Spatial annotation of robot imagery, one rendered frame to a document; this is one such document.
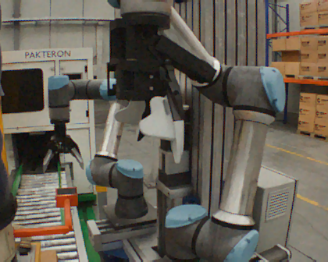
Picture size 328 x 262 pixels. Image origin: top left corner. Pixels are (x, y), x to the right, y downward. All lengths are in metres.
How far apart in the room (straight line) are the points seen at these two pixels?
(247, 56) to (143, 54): 0.66
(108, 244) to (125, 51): 1.01
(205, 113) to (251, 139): 0.25
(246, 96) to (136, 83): 0.41
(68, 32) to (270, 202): 9.44
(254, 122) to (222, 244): 0.31
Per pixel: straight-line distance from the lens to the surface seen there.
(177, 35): 0.67
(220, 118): 0.98
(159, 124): 0.39
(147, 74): 0.41
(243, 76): 0.77
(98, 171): 1.30
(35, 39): 10.05
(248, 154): 0.75
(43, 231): 0.94
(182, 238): 0.82
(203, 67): 0.46
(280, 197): 1.22
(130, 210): 1.28
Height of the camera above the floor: 1.64
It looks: 12 degrees down
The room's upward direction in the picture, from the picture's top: straight up
